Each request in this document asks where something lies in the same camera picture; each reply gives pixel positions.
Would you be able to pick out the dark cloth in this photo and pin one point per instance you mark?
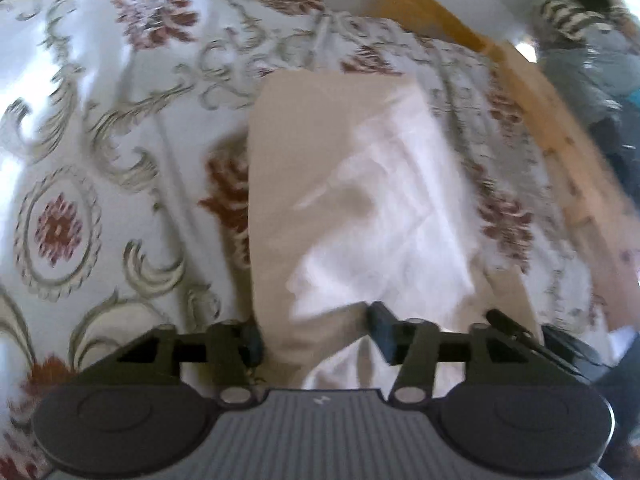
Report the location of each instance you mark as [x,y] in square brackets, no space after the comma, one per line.
[615,150]

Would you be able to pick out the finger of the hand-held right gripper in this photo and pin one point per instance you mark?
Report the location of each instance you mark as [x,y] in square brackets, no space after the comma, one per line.
[570,345]

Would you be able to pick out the floral white bedspread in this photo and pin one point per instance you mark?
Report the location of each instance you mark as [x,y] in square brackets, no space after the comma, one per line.
[110,135]

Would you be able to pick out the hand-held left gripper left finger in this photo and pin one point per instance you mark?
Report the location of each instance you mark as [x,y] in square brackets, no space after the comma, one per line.
[254,347]

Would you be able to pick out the wooden bed frame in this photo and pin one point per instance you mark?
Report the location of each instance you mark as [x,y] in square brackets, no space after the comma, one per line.
[560,135]

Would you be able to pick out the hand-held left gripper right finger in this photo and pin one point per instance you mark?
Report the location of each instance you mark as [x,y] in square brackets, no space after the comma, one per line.
[380,332]

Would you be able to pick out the beige cloth garment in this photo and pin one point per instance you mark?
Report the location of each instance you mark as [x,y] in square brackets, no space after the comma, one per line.
[360,185]

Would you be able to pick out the grey plastic bag of clothes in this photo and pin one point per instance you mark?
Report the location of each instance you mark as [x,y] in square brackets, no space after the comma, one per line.
[585,75]

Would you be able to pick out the striped cloth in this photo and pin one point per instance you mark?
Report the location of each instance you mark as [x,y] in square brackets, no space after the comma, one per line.
[575,5]

